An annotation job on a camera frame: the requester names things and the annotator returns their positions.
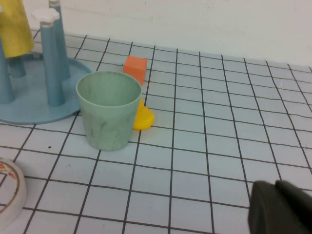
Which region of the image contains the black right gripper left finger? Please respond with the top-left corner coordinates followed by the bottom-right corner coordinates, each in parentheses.
top-left (248, 180), bottom-right (311, 234)

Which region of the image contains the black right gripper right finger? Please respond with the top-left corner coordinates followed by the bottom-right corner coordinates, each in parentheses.
top-left (276, 179), bottom-right (312, 234)

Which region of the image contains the green plastic cup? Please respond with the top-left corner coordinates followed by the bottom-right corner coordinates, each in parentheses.
top-left (76, 71), bottom-right (142, 152)

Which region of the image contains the blue cup stand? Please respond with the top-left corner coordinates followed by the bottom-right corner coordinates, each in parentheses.
top-left (0, 0), bottom-right (92, 126)

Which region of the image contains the yellow plastic cup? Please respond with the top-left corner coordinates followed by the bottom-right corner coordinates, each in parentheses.
top-left (0, 0), bottom-right (35, 59)

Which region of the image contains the white grid tablecloth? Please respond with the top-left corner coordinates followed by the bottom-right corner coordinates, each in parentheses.
top-left (0, 28), bottom-right (312, 234)

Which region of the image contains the yellow rubber duck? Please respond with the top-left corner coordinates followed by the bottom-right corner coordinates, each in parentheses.
top-left (132, 97), bottom-right (156, 131)

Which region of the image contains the orange cube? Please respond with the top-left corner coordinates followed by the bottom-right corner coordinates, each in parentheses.
top-left (123, 55), bottom-right (149, 86)

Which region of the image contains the white tape roll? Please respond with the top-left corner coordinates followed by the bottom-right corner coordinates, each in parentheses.
top-left (0, 157), bottom-right (28, 233)

